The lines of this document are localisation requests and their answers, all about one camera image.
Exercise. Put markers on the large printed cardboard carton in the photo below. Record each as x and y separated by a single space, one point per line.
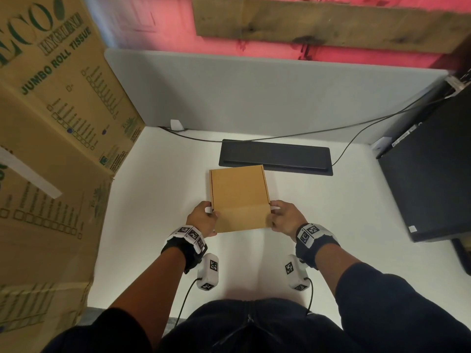
48 161

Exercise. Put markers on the person's right hand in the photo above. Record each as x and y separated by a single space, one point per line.
289 220

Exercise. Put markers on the grey desk divider panel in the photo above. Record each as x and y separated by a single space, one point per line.
257 95

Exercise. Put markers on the left wristband with marker tags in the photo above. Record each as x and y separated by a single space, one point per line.
186 242

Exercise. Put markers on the wristband with marker tags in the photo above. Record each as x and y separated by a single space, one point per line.
312 238
186 242

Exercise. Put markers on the person's right forearm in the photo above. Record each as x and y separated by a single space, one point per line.
333 264

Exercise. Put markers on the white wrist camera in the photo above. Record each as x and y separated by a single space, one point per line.
208 273
294 273

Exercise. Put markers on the black computer tower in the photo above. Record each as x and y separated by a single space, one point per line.
434 169

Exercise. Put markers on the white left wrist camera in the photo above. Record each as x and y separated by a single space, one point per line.
208 273

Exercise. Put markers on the right wristband with marker tags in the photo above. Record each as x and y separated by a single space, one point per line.
312 238

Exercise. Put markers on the person's left forearm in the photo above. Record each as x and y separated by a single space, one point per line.
154 290

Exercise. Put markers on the person's left thumb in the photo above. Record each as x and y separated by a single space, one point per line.
206 205

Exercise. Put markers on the person's left hand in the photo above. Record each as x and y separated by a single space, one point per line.
198 220

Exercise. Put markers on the small brown cardboard box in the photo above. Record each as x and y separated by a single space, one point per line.
239 194

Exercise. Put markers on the wooden plank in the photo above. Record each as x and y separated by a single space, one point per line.
331 21

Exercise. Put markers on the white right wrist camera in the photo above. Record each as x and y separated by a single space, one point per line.
294 273

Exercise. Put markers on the person's right thumb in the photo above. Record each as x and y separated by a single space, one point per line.
279 205

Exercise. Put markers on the person's black shirt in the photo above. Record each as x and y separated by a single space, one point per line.
279 327

